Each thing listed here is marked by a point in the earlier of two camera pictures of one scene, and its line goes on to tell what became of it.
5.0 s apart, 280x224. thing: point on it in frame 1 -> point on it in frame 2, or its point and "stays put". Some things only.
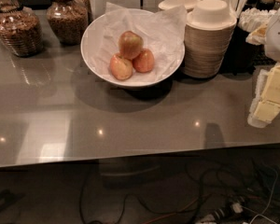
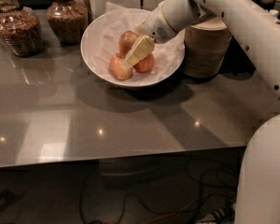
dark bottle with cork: (267, 2) stays put
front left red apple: (120, 67) stays put
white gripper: (278, 37) -> (159, 24)
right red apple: (145, 62) stays put
